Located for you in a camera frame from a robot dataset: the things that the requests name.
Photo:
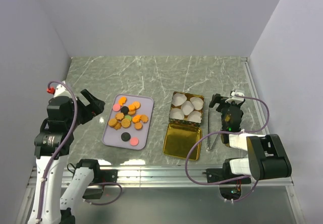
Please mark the black sandwich cookie top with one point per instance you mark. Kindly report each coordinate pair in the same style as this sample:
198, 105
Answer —
124, 110

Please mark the round tan biscuit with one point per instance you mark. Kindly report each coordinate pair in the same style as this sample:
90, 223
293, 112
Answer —
136, 104
125, 123
112, 122

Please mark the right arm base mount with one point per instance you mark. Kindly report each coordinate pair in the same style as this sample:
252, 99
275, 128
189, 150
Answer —
229, 190

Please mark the pink sandwich cookie top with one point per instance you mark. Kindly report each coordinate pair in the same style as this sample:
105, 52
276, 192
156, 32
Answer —
116, 107

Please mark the orange swirl cookie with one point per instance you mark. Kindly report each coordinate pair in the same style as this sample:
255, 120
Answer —
117, 126

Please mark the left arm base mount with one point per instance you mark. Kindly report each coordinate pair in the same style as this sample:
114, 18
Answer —
95, 191

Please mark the orange flower cookie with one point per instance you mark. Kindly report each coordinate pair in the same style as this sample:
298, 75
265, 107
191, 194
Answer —
119, 116
144, 118

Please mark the purple plastic tray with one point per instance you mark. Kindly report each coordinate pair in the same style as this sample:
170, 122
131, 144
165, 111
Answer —
112, 137

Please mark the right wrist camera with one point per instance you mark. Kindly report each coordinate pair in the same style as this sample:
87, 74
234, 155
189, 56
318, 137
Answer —
236, 96

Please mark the green macaron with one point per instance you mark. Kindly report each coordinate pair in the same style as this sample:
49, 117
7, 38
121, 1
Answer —
128, 117

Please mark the white paper cup two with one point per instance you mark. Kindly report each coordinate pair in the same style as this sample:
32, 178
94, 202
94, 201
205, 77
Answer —
197, 103

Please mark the orange fish cookie top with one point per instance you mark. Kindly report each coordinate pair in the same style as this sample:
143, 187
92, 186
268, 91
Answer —
122, 100

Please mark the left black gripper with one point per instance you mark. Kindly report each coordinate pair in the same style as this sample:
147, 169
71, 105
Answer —
95, 107

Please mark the orange round cookie bottom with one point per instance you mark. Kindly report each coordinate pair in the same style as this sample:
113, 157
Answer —
138, 126

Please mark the aluminium rail frame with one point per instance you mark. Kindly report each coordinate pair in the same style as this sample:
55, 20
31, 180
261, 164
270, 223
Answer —
153, 187

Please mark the white paper cup four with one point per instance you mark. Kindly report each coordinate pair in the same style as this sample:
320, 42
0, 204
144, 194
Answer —
176, 113

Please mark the orange fish cookie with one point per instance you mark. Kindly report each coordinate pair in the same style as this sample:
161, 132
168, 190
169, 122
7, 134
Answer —
136, 119
131, 107
122, 100

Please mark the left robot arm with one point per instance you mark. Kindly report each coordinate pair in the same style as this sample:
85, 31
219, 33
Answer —
52, 146

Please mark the orange round cookie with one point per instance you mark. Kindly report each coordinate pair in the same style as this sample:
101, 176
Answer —
131, 113
138, 126

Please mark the pink sandwich cookie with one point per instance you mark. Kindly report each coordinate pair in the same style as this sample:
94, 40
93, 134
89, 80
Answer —
134, 141
116, 107

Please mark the white paper cup five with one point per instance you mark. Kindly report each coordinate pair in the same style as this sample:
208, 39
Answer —
195, 116

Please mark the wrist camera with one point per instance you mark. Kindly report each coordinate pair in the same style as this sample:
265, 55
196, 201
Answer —
236, 96
58, 88

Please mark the pink sandwich cookie bottom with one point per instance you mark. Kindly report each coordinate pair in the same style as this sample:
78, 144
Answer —
134, 141

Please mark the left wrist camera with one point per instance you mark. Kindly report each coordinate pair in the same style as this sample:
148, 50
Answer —
58, 88

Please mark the white paper cup three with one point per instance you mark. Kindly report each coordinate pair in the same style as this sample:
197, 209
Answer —
187, 107

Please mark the black sandwich cookie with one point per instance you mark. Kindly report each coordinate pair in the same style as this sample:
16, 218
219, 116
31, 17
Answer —
124, 110
125, 136

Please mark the round tan biscuit top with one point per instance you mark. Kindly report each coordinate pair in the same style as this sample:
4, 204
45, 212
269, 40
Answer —
136, 104

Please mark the white paper cup one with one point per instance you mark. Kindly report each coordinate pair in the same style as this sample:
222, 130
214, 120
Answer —
178, 99

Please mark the orange round cookie middle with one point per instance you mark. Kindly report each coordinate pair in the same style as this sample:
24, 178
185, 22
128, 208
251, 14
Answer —
131, 113

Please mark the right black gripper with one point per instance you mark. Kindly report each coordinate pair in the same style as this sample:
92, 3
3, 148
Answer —
216, 99

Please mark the green cookie tin box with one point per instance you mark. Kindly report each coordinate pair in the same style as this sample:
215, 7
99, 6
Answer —
185, 121

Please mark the black sandwich cookie bottom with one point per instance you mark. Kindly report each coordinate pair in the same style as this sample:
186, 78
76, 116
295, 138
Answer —
125, 136

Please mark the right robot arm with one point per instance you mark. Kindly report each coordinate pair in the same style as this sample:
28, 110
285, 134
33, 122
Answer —
266, 156

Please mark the gold tin lid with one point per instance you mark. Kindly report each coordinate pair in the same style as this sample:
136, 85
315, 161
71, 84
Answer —
180, 139

